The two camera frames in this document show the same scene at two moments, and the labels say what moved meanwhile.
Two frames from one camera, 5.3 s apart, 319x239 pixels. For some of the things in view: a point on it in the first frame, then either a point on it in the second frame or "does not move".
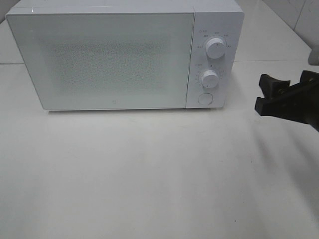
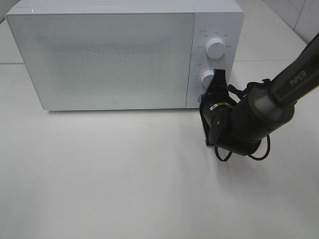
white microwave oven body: [99, 55] does not move
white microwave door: [107, 60] does not move
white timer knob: [209, 78] does not move
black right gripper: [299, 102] → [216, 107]
